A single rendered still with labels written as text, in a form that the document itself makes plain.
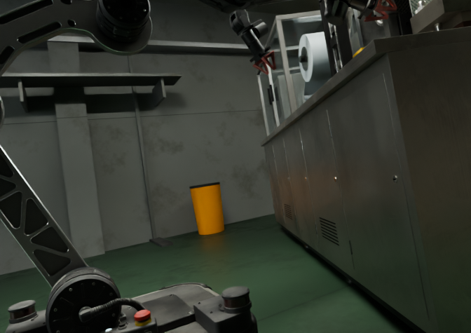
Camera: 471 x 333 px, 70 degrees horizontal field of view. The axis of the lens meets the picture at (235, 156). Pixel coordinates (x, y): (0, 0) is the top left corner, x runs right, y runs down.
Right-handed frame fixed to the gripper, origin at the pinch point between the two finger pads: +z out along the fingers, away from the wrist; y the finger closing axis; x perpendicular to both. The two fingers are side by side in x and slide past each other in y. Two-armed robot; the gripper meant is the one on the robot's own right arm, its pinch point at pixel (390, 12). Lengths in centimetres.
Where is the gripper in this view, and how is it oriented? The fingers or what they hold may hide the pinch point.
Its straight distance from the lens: 138.5
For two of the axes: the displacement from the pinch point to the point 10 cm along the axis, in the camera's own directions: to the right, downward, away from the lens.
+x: 3.4, -9.4, 0.8
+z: 9.4, 3.4, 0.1
